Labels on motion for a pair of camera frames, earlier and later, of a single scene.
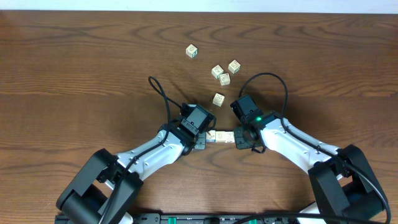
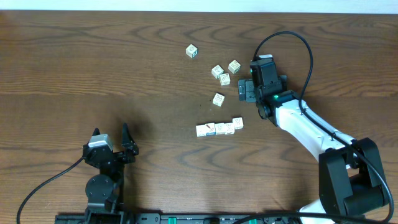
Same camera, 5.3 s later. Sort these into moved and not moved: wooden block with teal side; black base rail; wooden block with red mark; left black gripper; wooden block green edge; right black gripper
Moved: wooden block with red mark; left black gripper; right black gripper
Not moved: black base rail; wooden block green edge; wooden block with teal side
